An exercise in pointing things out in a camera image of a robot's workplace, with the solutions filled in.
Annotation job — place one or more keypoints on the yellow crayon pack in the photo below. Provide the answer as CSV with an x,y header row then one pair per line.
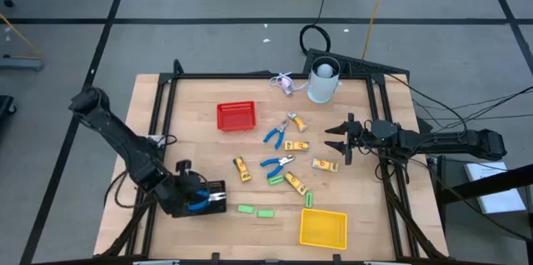
x,y
297,121
325,165
296,183
296,145
242,169

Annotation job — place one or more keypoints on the black aluminium table frame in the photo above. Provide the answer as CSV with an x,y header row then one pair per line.
x,y
270,76

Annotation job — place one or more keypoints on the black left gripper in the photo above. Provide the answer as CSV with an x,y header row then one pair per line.
x,y
183,190

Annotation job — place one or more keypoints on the green eraser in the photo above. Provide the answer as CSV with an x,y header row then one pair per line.
x,y
275,180
265,213
309,199
246,209

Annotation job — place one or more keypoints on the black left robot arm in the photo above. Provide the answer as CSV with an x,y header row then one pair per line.
x,y
125,144

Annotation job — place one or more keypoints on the yellow plastic basket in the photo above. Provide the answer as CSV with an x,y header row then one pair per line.
x,y
323,228

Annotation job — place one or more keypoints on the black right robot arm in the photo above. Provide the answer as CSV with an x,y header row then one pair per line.
x,y
458,140

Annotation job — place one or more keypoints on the black side stand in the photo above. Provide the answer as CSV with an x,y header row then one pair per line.
x,y
491,183

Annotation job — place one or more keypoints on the grey metal base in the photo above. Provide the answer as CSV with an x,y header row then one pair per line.
x,y
21,63

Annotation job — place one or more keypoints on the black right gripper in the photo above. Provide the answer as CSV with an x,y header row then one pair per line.
x,y
354,136

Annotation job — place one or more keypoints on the white booklet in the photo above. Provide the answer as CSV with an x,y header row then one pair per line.
x,y
493,188

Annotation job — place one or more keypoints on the white cylindrical container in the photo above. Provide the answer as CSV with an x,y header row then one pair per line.
x,y
322,88

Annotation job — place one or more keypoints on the black plastic basket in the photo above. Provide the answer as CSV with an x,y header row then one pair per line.
x,y
218,210

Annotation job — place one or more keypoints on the black floor object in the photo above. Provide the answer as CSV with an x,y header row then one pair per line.
x,y
5,106

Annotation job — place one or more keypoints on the red plastic basket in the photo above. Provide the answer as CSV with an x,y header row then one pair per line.
x,y
236,116

